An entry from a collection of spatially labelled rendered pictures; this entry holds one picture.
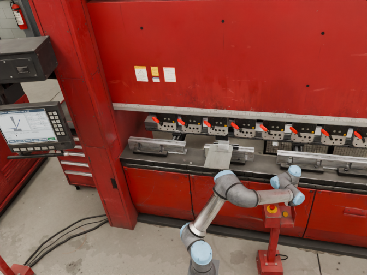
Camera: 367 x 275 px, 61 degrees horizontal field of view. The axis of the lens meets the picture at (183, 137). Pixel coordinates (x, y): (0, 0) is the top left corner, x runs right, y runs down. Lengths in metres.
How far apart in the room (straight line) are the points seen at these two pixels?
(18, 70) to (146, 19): 0.82
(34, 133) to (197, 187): 1.31
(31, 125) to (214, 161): 1.28
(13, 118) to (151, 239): 1.66
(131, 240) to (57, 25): 2.01
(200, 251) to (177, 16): 1.38
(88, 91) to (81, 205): 1.71
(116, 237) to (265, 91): 2.01
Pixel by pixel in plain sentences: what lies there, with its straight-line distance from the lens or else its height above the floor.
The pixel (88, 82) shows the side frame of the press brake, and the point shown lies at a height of 1.63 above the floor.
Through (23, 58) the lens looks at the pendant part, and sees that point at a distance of 2.05.
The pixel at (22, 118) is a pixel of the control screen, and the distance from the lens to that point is 2.25.
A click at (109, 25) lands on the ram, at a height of 1.94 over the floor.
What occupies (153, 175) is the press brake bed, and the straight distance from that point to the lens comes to 2.68.
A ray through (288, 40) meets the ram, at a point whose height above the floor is 1.85.
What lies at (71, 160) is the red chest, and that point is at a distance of 3.42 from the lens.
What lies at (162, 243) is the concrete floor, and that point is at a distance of 3.09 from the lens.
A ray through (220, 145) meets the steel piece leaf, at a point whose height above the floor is 1.00.
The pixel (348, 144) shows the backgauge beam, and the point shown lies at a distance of 2.77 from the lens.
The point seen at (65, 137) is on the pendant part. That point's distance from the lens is 2.24.
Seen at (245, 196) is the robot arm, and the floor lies 1.31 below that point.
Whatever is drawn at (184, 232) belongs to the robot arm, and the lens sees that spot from 1.91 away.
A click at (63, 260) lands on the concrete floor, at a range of 3.27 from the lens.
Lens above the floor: 2.54
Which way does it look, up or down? 37 degrees down
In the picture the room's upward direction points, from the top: 6 degrees counter-clockwise
